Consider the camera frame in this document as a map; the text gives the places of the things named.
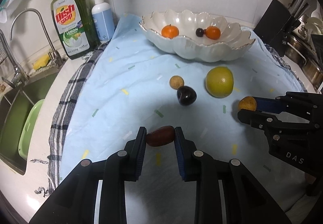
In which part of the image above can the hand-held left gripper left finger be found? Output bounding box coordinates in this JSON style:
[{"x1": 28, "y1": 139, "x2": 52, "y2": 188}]
[{"x1": 29, "y1": 127, "x2": 147, "y2": 224}]

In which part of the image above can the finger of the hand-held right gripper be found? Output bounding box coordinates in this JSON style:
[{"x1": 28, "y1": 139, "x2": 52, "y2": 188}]
[
  {"x1": 238, "y1": 110, "x2": 323, "y2": 139},
  {"x1": 255, "y1": 92, "x2": 323, "y2": 118}
]

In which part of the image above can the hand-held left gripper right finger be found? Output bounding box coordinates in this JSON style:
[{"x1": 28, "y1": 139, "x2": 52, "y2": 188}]
[{"x1": 175, "y1": 127, "x2": 292, "y2": 224}]

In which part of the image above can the brown longan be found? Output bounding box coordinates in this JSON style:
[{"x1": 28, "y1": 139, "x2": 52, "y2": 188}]
[
  {"x1": 238, "y1": 96, "x2": 257, "y2": 111},
  {"x1": 169, "y1": 76, "x2": 184, "y2": 89}
]

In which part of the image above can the red date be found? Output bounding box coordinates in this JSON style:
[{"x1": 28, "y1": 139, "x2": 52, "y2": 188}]
[{"x1": 147, "y1": 126, "x2": 175, "y2": 147}]

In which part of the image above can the green citrus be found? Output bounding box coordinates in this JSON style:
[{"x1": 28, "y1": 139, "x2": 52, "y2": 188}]
[{"x1": 205, "y1": 67, "x2": 234, "y2": 98}]

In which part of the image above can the white scalloped bowl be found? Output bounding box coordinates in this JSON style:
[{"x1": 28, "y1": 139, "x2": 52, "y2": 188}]
[{"x1": 139, "y1": 9, "x2": 256, "y2": 63}]

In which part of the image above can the orange tangerine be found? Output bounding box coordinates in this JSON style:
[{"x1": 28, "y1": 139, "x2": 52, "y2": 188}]
[
  {"x1": 206, "y1": 26, "x2": 221, "y2": 40},
  {"x1": 161, "y1": 24, "x2": 180, "y2": 39}
]

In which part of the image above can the light blue patterned cloth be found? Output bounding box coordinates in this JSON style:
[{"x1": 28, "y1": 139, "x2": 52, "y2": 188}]
[{"x1": 57, "y1": 13, "x2": 307, "y2": 214}]

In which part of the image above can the steel cooking pot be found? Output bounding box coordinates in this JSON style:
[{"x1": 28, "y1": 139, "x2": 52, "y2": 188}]
[
  {"x1": 301, "y1": 55, "x2": 323, "y2": 89},
  {"x1": 285, "y1": 33, "x2": 316, "y2": 65}
]

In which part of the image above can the black knife block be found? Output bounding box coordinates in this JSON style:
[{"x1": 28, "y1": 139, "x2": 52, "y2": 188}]
[{"x1": 253, "y1": 0, "x2": 301, "y2": 56}]

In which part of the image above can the plaid fringed cloth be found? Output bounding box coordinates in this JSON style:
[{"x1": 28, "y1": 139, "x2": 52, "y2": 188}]
[{"x1": 48, "y1": 45, "x2": 307, "y2": 189}]

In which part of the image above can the green plastic basin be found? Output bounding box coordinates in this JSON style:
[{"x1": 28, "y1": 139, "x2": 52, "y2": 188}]
[{"x1": 18, "y1": 99, "x2": 45, "y2": 160}]

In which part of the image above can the white pump bottle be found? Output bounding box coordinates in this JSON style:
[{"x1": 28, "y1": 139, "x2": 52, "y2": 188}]
[{"x1": 91, "y1": 0, "x2": 116, "y2": 43}]

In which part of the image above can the yellow sponge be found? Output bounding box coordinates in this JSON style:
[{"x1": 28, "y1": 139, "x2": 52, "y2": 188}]
[{"x1": 33, "y1": 54, "x2": 52, "y2": 70}]

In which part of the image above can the stainless steel sink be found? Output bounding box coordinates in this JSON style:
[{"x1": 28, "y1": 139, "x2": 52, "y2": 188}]
[{"x1": 0, "y1": 73, "x2": 58, "y2": 176}]

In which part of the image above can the thin gooseneck faucet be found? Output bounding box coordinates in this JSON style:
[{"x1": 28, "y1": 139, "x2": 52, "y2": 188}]
[{"x1": 9, "y1": 9, "x2": 66, "y2": 66}]

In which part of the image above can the green dish soap bottle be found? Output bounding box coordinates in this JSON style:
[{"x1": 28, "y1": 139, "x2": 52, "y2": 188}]
[{"x1": 50, "y1": 0, "x2": 100, "y2": 60}]

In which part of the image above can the tall chrome faucet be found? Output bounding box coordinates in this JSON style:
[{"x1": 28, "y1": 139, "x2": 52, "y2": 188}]
[{"x1": 0, "y1": 29, "x2": 29, "y2": 89}]

